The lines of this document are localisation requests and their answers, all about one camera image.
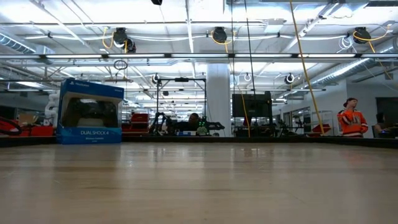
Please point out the white robot figure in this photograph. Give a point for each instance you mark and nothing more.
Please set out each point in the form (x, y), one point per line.
(52, 109)

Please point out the black frame stand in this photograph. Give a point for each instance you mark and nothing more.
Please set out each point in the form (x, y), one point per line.
(181, 80)

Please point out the blue DualShock controller box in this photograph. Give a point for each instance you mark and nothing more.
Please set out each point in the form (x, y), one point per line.
(90, 133)

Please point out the silver ventilation duct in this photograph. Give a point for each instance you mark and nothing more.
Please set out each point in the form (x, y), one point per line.
(15, 43)

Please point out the red storage boxes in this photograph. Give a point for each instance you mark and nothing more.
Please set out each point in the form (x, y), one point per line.
(140, 119)

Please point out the black aluminium table frame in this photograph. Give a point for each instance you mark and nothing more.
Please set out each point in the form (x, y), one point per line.
(186, 139)

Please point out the person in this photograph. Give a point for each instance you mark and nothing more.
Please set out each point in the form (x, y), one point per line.
(381, 124)
(193, 119)
(352, 123)

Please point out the white pillar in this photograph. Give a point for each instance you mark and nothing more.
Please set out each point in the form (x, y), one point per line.
(218, 99)

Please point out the green-lit device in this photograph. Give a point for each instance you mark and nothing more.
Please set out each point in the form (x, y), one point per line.
(201, 126)

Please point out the black wall monitor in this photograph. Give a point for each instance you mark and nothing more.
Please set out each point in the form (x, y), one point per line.
(388, 107)

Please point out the red bin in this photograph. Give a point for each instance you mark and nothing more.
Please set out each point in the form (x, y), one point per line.
(40, 130)

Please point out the black monitor on stand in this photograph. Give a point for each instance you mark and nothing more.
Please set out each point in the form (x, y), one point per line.
(252, 105)

